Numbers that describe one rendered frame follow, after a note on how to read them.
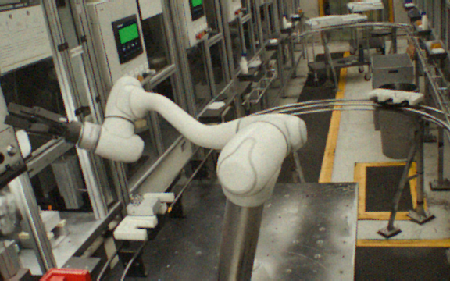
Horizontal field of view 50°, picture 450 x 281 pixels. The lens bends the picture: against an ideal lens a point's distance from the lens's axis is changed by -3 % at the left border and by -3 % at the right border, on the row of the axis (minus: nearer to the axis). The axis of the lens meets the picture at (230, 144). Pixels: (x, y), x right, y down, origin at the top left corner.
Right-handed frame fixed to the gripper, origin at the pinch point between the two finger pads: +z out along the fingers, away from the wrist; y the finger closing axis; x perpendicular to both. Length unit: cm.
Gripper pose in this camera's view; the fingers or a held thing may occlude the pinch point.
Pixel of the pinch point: (15, 115)
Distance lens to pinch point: 163.5
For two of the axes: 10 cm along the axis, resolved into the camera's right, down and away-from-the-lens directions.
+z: -8.7, -2.7, -4.1
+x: -0.7, 8.9, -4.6
